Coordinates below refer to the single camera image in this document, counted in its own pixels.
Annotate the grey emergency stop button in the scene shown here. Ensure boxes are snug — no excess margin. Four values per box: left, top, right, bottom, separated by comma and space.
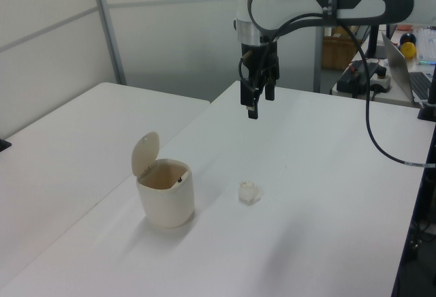
373, 66, 393, 94

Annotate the grey partition post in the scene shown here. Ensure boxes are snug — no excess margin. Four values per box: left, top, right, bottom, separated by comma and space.
91, 0, 127, 86

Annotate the silver laptop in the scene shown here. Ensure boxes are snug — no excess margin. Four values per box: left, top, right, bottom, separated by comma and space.
381, 31, 434, 106

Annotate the white keyboard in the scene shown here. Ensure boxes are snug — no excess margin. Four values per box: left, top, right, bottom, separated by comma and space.
416, 27, 436, 65

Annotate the small white lidded bin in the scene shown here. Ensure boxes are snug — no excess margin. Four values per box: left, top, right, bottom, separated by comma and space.
131, 130, 196, 229

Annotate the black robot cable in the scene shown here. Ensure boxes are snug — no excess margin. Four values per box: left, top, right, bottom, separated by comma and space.
237, 12, 436, 169

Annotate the white paper trash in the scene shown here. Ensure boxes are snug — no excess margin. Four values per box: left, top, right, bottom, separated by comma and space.
237, 179, 262, 206

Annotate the black monitor stand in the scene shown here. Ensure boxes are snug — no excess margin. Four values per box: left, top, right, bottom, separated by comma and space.
367, 24, 380, 61

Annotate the black control box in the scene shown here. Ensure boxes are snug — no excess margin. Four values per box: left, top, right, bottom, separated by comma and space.
337, 59, 377, 99

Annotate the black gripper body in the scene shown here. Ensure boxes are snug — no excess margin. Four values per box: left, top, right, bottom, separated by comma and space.
240, 40, 281, 82

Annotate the yellow ball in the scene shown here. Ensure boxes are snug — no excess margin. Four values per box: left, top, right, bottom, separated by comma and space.
400, 42, 418, 61

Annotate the grey office desk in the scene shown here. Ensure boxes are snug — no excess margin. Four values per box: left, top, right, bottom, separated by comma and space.
329, 68, 425, 109

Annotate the black cable strap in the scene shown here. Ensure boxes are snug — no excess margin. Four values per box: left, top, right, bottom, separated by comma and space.
323, 0, 343, 25

